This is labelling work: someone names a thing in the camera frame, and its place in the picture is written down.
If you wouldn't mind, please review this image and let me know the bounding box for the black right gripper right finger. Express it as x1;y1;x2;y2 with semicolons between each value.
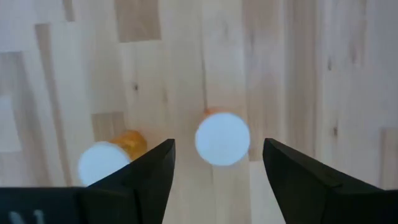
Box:
262;138;398;224

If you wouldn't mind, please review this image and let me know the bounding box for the white cup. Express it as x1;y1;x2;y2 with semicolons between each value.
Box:
76;129;149;187

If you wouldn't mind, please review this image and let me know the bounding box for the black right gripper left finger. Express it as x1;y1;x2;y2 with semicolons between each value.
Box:
0;138;176;224

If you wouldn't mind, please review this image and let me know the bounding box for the orange medicine bottle white cap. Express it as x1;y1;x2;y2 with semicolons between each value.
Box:
194;107;251;167

